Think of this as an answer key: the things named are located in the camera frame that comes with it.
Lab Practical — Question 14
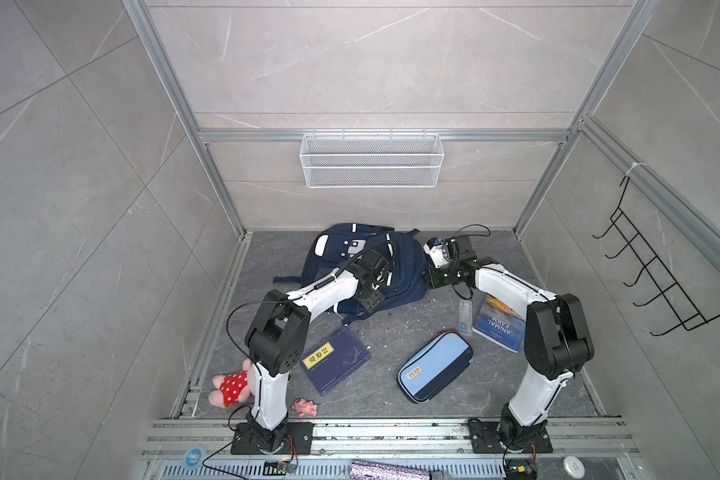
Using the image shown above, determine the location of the blue round sticker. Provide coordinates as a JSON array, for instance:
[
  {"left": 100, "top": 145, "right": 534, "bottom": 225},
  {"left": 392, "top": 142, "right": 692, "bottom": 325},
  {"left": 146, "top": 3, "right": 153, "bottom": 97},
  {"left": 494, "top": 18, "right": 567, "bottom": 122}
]
[{"left": 184, "top": 446, "right": 207, "bottom": 471}]

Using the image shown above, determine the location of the light blue pencil case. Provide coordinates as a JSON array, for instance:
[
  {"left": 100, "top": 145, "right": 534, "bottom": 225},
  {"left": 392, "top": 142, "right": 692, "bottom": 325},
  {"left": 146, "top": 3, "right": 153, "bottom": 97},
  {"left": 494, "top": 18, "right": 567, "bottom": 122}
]
[{"left": 397, "top": 331, "right": 474, "bottom": 404}]

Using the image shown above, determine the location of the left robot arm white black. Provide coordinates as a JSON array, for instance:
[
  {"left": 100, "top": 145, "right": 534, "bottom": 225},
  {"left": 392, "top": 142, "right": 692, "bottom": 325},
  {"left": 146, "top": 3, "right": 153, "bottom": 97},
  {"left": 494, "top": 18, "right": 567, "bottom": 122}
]
[{"left": 244, "top": 248, "right": 394, "bottom": 453}]

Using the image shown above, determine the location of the glittery purple pouch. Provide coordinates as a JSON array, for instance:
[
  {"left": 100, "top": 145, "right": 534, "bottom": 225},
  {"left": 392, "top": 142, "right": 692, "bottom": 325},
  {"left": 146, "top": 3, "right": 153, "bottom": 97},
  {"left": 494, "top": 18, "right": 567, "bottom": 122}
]
[{"left": 349, "top": 460, "right": 431, "bottom": 480}]

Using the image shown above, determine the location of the dark purple notebook yellow label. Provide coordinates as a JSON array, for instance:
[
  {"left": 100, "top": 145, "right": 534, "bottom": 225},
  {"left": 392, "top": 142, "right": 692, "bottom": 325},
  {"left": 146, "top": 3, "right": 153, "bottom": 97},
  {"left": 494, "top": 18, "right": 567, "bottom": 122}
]
[{"left": 300, "top": 325, "right": 371, "bottom": 397}]

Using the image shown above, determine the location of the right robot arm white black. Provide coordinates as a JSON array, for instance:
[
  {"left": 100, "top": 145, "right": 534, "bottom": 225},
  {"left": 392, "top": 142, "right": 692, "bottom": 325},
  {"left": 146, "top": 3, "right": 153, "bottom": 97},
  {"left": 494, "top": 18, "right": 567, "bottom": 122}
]
[{"left": 424, "top": 235, "right": 594, "bottom": 452}]

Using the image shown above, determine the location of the black wire hook rack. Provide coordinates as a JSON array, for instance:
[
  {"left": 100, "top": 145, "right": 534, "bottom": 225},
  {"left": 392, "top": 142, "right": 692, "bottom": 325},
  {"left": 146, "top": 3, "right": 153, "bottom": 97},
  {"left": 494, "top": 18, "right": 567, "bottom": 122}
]
[{"left": 591, "top": 175, "right": 720, "bottom": 338}]

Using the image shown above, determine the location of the white wire mesh basket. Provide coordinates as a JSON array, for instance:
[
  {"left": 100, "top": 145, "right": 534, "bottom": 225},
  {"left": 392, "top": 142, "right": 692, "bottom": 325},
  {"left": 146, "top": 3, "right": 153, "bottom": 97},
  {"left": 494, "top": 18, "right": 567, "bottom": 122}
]
[{"left": 299, "top": 133, "right": 445, "bottom": 189}]

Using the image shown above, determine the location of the pink plush pig toy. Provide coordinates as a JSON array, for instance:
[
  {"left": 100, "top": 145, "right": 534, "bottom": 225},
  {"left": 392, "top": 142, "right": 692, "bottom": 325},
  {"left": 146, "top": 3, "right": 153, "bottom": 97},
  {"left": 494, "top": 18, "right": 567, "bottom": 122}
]
[{"left": 208, "top": 359, "right": 253, "bottom": 408}]

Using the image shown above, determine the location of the white round button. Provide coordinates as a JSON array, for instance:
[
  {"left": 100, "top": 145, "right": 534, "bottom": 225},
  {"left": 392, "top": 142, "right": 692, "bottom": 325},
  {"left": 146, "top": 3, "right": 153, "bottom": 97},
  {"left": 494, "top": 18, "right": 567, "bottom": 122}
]
[{"left": 562, "top": 456, "right": 586, "bottom": 480}]

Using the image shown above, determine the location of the navy blue student backpack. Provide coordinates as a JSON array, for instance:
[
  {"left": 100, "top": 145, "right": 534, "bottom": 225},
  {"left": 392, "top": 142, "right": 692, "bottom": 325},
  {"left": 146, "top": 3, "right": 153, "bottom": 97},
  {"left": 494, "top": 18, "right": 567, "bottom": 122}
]
[{"left": 273, "top": 223, "right": 428, "bottom": 323}]

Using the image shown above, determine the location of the Animal Farm paperback book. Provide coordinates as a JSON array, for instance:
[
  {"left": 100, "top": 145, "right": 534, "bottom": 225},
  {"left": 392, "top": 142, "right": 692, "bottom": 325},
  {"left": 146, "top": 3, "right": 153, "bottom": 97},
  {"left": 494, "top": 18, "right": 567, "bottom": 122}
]
[{"left": 473, "top": 294, "right": 526, "bottom": 353}]

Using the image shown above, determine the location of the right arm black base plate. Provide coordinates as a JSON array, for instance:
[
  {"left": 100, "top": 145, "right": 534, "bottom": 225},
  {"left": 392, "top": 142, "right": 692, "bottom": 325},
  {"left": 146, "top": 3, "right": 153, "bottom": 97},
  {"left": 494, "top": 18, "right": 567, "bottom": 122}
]
[{"left": 466, "top": 418, "right": 553, "bottom": 454}]

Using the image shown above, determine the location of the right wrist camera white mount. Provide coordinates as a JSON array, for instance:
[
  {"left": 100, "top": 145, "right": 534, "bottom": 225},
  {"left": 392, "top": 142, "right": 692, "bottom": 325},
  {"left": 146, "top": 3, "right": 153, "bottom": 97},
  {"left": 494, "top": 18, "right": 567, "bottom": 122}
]
[{"left": 424, "top": 237, "right": 451, "bottom": 269}]

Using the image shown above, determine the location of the small pink toy figure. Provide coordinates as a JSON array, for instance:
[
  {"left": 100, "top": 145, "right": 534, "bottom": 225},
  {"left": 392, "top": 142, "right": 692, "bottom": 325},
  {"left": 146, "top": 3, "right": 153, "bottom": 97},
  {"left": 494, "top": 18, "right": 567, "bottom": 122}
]
[{"left": 292, "top": 398, "right": 318, "bottom": 418}]

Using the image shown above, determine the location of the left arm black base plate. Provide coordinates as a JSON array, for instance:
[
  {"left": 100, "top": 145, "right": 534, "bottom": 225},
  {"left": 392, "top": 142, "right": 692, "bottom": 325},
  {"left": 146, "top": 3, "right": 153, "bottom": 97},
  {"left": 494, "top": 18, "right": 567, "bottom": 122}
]
[{"left": 229, "top": 422, "right": 314, "bottom": 456}]

